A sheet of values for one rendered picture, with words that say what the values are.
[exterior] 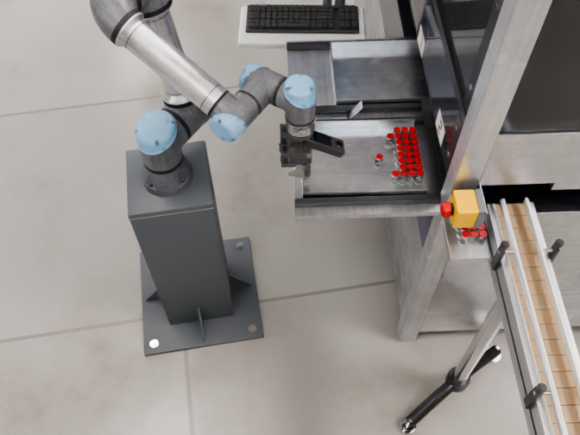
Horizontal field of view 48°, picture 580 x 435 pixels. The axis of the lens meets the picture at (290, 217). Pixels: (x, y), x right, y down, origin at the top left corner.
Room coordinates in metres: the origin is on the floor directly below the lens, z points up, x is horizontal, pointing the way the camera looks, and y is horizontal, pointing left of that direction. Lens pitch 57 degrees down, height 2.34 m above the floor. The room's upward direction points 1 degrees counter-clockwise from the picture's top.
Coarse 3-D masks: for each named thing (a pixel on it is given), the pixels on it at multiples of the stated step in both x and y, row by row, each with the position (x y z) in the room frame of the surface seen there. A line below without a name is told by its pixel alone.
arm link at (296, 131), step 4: (288, 124) 1.05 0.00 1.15; (312, 124) 1.06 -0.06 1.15; (288, 128) 1.05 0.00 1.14; (292, 128) 1.05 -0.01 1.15; (296, 128) 1.04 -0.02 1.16; (300, 128) 1.04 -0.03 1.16; (304, 128) 1.04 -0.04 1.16; (308, 128) 1.05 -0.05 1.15; (312, 128) 1.06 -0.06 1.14; (288, 132) 1.05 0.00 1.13; (292, 132) 1.05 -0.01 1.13; (296, 132) 1.04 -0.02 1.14; (300, 132) 1.03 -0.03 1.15; (304, 132) 1.04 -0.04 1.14; (308, 132) 1.05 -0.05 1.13; (296, 136) 1.04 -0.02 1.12; (300, 136) 1.04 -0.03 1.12; (304, 136) 1.04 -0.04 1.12
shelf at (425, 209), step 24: (288, 72) 1.52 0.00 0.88; (312, 72) 1.52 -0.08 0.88; (432, 120) 1.31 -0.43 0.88; (432, 144) 1.22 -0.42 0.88; (432, 168) 1.13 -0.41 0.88; (432, 192) 1.04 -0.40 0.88; (312, 216) 0.97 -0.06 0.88; (336, 216) 0.97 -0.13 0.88; (360, 216) 0.97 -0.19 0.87; (384, 216) 0.97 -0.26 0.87; (408, 216) 0.98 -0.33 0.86
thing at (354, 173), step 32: (320, 128) 1.28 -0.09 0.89; (352, 128) 1.28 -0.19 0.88; (384, 128) 1.28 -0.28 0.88; (320, 160) 1.16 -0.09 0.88; (352, 160) 1.16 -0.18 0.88; (384, 160) 1.16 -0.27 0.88; (320, 192) 1.02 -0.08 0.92; (352, 192) 1.02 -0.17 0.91; (384, 192) 1.02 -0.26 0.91; (416, 192) 1.03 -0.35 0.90
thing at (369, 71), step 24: (336, 48) 1.62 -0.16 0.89; (360, 48) 1.62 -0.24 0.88; (384, 48) 1.62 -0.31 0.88; (408, 48) 1.62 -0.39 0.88; (336, 72) 1.51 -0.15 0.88; (360, 72) 1.51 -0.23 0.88; (384, 72) 1.51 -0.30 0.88; (408, 72) 1.51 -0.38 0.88; (336, 96) 1.38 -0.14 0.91; (360, 96) 1.41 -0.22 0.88; (384, 96) 1.41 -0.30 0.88; (408, 96) 1.41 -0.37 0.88
